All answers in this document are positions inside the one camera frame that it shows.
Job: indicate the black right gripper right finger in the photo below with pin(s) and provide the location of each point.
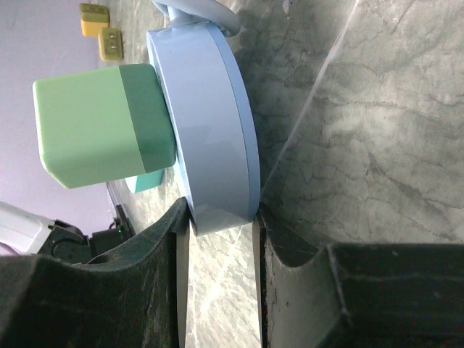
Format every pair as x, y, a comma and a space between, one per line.
355, 295

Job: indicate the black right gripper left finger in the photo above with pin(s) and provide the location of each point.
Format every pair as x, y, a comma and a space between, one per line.
134, 295

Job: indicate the blue round socket board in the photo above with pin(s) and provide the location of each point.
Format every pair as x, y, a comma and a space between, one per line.
217, 154

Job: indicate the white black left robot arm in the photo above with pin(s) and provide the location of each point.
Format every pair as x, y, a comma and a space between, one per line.
28, 233

